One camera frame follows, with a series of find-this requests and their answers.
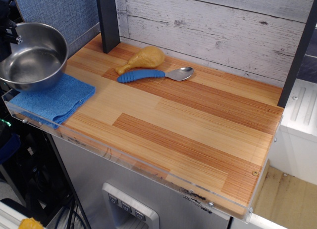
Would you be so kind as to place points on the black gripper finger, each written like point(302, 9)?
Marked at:
point(5, 51)

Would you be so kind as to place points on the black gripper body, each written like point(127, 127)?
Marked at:
point(8, 31)

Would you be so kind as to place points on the metal pot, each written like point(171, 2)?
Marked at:
point(38, 62)

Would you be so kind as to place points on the blue folded cloth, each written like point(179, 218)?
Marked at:
point(54, 106)

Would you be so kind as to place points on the yellow toy chicken drumstick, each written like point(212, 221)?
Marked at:
point(148, 57)

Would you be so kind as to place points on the yellow object at bottom left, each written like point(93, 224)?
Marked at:
point(30, 223)

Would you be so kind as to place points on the clear acrylic table guard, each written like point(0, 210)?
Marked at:
point(206, 137)

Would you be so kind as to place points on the blue-handled metal spoon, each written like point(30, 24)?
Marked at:
point(177, 74)

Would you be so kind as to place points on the dark grey right post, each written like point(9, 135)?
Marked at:
point(299, 55)

